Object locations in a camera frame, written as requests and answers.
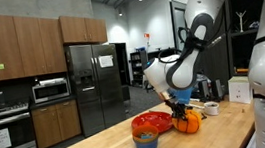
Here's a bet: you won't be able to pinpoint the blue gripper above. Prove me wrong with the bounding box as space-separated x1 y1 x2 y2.
167 85 198 122

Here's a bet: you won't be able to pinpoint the orange basketball plush toy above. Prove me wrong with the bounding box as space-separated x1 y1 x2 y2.
170 106 205 137

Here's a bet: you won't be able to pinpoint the black key tool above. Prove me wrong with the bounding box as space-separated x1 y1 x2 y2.
199 111 209 122

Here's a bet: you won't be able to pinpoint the red plate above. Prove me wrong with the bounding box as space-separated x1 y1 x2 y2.
130 109 175 137

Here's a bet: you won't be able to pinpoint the black speaker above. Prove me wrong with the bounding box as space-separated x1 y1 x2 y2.
210 79 225 103
197 80 211 104

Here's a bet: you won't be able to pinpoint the white cup with dark contents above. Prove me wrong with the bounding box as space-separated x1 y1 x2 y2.
203 100 222 118

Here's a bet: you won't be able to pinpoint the blue bowl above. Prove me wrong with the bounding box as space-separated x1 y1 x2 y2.
133 136 160 148

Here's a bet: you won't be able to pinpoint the dark open shelf unit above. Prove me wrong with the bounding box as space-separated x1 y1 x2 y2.
129 49 152 88

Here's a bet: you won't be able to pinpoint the white cardboard box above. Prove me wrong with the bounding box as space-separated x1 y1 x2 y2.
226 74 255 107

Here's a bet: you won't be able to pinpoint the stainless steel fridge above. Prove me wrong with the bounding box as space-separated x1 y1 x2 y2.
64 39 129 140

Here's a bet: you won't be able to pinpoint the white paper on fridge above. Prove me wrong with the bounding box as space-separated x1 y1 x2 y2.
97 54 115 69

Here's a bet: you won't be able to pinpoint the tall black shelving unit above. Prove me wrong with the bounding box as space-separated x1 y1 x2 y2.
223 0 265 78

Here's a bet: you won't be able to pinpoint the white tree-shaped stand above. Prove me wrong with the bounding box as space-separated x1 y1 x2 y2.
235 10 249 34

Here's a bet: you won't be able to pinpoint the wooden base cabinet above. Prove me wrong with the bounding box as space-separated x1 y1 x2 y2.
29 98 84 148

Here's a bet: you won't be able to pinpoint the silver microwave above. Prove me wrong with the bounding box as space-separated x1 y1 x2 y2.
31 78 72 104

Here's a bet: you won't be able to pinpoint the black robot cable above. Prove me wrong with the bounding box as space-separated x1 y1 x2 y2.
155 23 213 65

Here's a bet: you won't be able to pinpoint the small wooden wall cabinet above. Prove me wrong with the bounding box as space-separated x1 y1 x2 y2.
57 10 109 48

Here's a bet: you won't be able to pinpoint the large wooden wall cabinets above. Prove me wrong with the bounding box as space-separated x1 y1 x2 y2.
0 1 69 82

